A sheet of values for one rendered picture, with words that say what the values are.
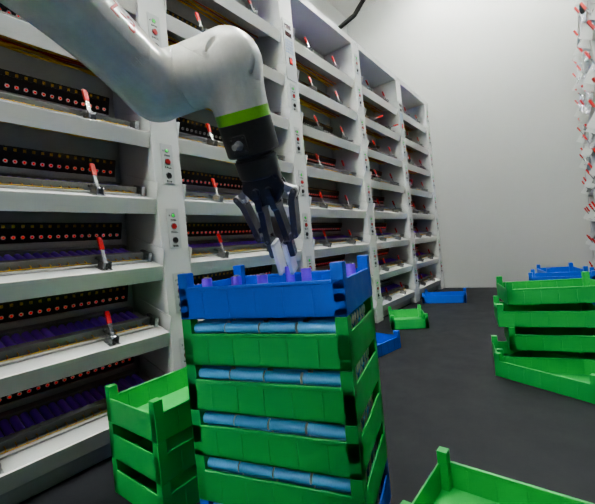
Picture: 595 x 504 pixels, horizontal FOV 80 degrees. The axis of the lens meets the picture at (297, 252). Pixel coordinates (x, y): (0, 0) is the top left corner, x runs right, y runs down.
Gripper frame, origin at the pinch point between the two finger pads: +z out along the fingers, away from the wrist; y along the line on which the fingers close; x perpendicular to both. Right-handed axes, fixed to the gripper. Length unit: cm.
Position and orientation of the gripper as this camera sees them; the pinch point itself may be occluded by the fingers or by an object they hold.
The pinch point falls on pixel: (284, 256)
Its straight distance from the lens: 70.8
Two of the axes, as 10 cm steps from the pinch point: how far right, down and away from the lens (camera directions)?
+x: 3.0, -4.6, 8.4
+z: 2.4, 8.8, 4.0
